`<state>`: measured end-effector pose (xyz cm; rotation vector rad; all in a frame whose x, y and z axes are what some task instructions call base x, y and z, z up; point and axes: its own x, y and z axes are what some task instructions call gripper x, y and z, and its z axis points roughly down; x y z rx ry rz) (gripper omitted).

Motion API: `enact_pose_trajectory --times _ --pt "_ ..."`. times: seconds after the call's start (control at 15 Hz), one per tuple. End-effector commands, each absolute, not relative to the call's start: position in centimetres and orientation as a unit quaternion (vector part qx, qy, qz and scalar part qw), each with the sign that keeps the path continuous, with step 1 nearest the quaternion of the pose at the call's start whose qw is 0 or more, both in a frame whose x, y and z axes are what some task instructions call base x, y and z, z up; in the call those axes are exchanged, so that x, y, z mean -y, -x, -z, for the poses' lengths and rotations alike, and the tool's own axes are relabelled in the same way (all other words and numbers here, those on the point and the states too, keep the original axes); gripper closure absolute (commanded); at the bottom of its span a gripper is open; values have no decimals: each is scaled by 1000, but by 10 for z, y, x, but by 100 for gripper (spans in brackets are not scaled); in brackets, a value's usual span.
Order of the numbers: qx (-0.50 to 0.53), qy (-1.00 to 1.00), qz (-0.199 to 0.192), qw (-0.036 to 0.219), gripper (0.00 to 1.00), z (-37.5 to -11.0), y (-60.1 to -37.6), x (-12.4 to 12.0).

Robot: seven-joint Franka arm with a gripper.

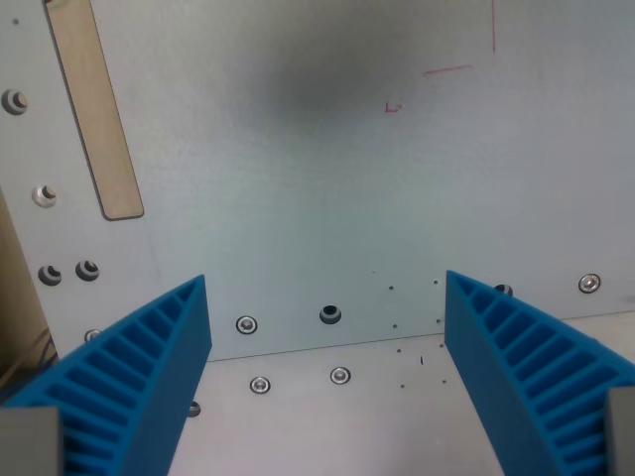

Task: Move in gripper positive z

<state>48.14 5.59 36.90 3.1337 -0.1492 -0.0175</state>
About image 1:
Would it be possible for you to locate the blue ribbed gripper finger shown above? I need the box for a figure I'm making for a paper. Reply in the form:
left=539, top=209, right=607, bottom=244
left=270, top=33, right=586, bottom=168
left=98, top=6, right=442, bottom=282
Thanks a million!
left=0, top=274, right=213, bottom=476
left=444, top=269, right=635, bottom=476

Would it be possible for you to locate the thin blue cable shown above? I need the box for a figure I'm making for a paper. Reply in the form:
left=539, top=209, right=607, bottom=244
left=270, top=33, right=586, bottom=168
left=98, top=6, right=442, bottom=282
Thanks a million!
left=38, top=330, right=55, bottom=369

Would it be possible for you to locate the light grey metal plate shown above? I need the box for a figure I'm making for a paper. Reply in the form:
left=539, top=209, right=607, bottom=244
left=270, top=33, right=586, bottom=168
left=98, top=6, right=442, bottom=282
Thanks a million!
left=166, top=310, right=635, bottom=476

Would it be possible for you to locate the grey metal mounting plate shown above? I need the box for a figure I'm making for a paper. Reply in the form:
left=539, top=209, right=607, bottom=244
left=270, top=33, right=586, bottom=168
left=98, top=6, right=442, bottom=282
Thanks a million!
left=0, top=0, right=635, bottom=363

